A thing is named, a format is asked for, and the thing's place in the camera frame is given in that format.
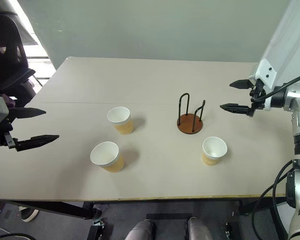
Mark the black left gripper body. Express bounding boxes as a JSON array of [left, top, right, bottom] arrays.
[[0, 116, 16, 151]]

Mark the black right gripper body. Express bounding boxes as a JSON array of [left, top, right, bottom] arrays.
[[247, 78, 267, 118]]

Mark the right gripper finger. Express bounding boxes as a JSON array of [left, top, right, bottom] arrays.
[[219, 102, 252, 116], [229, 78, 254, 91]]

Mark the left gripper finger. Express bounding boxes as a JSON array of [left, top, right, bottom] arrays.
[[8, 106, 47, 121], [14, 134, 60, 153]]

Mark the brown paper cup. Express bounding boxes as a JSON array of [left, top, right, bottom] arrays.
[[89, 141, 125, 174], [106, 106, 135, 136], [201, 136, 229, 167]]

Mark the black office chair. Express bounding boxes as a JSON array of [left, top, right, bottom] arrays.
[[0, 14, 37, 108]]

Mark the black shoe white sole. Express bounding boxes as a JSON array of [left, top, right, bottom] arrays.
[[20, 206, 40, 224]]

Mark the black table leg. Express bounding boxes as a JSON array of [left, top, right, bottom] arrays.
[[237, 197, 254, 219]]

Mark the grey rounded shape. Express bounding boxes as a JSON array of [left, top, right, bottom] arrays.
[[124, 218, 157, 240], [186, 216, 214, 240]]

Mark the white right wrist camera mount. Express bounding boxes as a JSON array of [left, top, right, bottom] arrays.
[[254, 58, 279, 111]]

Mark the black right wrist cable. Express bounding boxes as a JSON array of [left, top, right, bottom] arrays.
[[252, 71, 300, 101]]

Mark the wooden base cup holder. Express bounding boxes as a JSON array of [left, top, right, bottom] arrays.
[[176, 92, 207, 136]]

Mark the black table frame beam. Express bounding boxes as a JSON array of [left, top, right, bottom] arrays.
[[0, 199, 103, 221]]

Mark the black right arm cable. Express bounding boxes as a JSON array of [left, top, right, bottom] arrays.
[[251, 159, 295, 240]]

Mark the black floor cable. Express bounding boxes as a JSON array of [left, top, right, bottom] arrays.
[[0, 232, 39, 240]]

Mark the black table foot bracket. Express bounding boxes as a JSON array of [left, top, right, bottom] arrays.
[[90, 216, 106, 240]]

